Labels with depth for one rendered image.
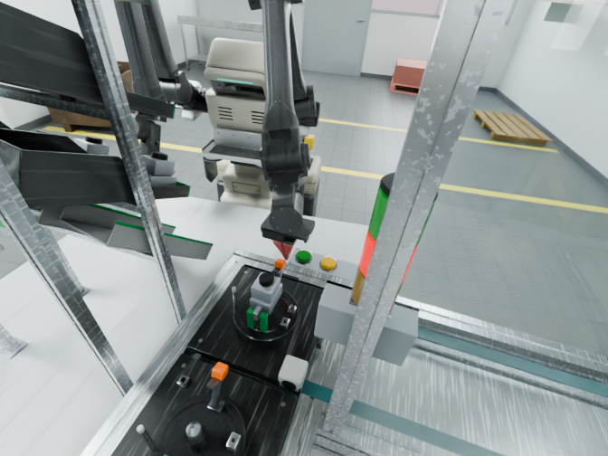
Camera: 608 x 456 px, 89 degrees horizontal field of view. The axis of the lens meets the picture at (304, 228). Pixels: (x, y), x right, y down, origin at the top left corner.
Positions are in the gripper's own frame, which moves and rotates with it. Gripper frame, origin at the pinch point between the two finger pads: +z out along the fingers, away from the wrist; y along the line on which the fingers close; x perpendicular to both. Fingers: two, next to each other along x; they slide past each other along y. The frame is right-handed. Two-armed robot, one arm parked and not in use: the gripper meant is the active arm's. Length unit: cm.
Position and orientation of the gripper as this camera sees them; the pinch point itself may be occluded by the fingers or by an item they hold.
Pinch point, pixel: (287, 255)
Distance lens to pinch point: 70.5
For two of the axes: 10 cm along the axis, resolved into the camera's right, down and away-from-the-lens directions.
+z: -0.6, 7.9, 6.1
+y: 9.5, 2.4, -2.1
